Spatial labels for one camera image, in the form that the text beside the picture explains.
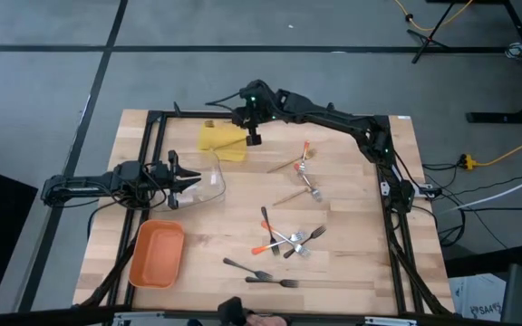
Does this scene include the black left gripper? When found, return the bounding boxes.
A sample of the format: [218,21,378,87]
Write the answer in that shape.
[151,150,202,210]

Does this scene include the black fork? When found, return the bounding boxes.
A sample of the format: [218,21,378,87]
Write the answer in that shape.
[282,225,328,260]
[260,206,281,257]
[222,256,275,281]
[244,276,300,289]

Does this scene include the clear plastic bin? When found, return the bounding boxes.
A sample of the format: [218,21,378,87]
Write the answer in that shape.
[151,150,227,213]

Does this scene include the yellow plastic bin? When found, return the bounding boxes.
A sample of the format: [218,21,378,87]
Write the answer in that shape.
[197,120,248,163]

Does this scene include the orange plastic bin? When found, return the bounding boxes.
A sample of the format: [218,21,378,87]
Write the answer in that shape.
[128,219,186,290]

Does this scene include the person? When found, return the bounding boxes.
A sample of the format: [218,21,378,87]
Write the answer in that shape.
[217,296,289,326]

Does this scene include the black tripod stand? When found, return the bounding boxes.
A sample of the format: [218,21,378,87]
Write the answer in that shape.
[405,0,459,64]

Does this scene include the white cardboard box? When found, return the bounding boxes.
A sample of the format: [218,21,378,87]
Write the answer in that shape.
[449,271,509,323]

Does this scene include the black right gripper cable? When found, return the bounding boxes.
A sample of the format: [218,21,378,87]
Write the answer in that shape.
[205,91,244,114]

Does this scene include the yellow extension cord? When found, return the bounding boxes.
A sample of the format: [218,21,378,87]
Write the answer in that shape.
[392,0,475,34]

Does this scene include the yellow cord with outlet block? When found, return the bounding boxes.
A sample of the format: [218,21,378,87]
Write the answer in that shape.
[459,129,522,171]

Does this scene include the black desk frame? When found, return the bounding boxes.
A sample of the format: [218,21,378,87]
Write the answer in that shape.
[464,0,522,124]

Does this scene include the black floor cables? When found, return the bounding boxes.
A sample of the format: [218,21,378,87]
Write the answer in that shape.
[417,158,522,249]

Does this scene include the white floor cable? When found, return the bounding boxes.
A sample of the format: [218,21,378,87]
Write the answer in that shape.
[437,167,522,214]

